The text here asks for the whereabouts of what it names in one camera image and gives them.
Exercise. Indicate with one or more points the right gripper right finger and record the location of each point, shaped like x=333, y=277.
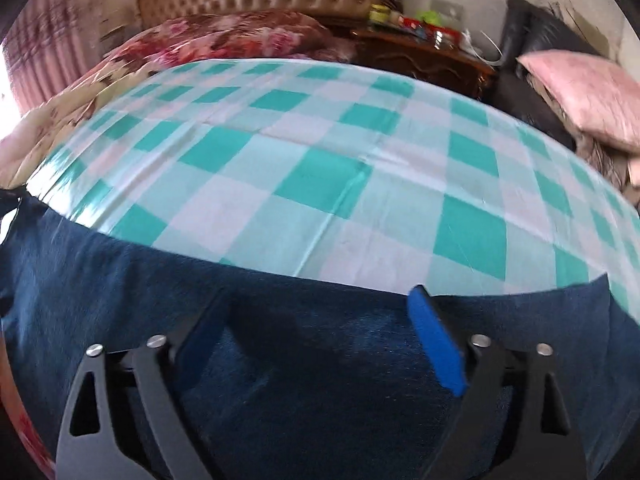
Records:
x=537, y=439

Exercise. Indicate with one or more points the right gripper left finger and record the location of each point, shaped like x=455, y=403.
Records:
x=123, y=418

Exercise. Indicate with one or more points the dark blue denim pants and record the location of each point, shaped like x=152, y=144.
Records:
x=308, y=380

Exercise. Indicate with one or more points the teal checkered bed sheet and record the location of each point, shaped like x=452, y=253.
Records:
x=346, y=175

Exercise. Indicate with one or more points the pink satin pillow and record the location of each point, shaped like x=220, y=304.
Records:
x=598, y=96

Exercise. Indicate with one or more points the dark wooden nightstand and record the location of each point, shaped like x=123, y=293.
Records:
x=406, y=55

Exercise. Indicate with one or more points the red floral quilt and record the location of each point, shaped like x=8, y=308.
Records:
x=261, y=34

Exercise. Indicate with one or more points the pink striped curtain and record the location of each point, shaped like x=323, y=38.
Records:
x=50, y=45

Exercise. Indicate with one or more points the red tin box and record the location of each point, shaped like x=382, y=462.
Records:
x=429, y=31

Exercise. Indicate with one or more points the black leather armchair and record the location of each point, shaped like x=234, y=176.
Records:
x=535, y=48

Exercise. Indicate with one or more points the green crumpled bag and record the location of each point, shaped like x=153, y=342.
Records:
x=431, y=17

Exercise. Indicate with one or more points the yellow jar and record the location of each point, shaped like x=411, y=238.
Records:
x=379, y=14

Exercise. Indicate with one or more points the wall power socket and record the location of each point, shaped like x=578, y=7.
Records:
x=448, y=9

